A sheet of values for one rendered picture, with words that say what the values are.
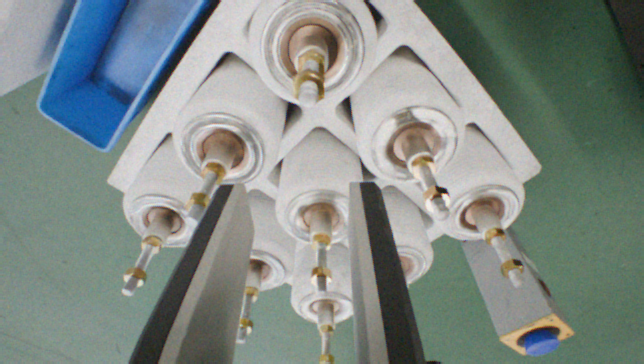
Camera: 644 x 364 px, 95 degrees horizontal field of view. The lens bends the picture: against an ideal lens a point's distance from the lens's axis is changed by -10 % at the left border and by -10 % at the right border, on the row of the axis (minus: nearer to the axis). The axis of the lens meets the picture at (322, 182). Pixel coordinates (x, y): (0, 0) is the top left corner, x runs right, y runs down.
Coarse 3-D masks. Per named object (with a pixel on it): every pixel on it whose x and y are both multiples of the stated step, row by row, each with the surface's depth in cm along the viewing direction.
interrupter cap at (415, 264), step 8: (400, 248) 36; (408, 248) 36; (400, 256) 37; (408, 256) 37; (416, 256) 37; (424, 256) 37; (408, 264) 38; (416, 264) 38; (424, 264) 38; (408, 272) 39; (416, 272) 39; (424, 272) 39; (408, 280) 40; (416, 280) 39
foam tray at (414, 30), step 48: (240, 0) 28; (384, 0) 28; (192, 48) 30; (240, 48) 30; (384, 48) 30; (432, 48) 30; (192, 96) 36; (480, 96) 33; (144, 144) 36; (288, 144) 36; (432, 240) 46
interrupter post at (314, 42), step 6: (306, 36) 23; (312, 36) 22; (318, 36) 23; (300, 42) 23; (306, 42) 21; (312, 42) 21; (318, 42) 21; (324, 42) 23; (300, 48) 21; (306, 48) 20; (312, 48) 20; (318, 48) 21; (324, 48) 21; (300, 54) 21; (324, 54) 21
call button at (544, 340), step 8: (528, 336) 37; (536, 336) 36; (544, 336) 35; (552, 336) 35; (528, 344) 36; (536, 344) 35; (544, 344) 35; (552, 344) 35; (528, 352) 36; (536, 352) 36; (544, 352) 36
